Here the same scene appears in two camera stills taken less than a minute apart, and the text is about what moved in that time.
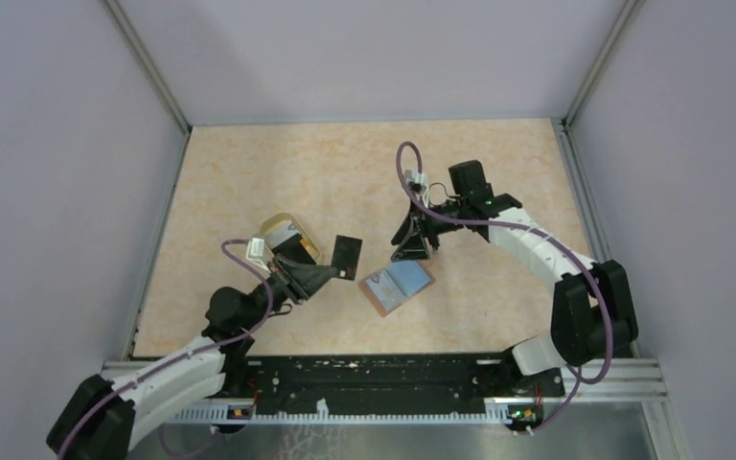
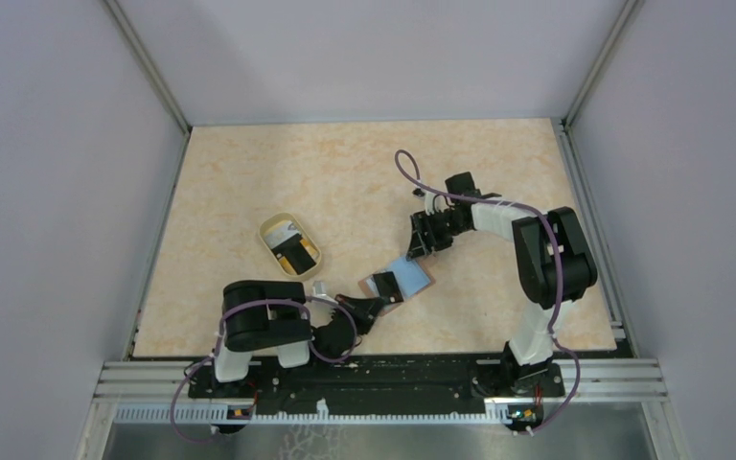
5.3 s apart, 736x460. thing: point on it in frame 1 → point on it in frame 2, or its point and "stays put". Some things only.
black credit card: [346, 255] → [387, 287]
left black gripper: [303, 279] → [364, 310]
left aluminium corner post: [139, 48] stays put
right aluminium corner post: [632, 12] stays put
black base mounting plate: [387, 379] stays put
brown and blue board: [394, 285] stays put
